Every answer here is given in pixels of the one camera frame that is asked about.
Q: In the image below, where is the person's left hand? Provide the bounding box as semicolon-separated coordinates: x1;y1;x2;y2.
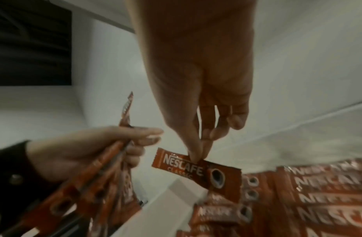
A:
26;126;164;184

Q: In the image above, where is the person's right hand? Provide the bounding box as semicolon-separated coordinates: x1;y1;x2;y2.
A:
125;0;257;164

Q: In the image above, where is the bunch of Nescafe sachets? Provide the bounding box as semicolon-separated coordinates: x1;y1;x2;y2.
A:
0;91;144;237

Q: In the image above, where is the white plastic tray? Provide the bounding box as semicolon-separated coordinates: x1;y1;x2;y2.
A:
110;99;362;237

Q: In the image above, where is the pile of red Nescafe sachets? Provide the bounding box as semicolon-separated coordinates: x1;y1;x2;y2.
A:
176;158;362;237

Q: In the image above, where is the black window blind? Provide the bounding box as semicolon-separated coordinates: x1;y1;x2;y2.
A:
0;0;73;87

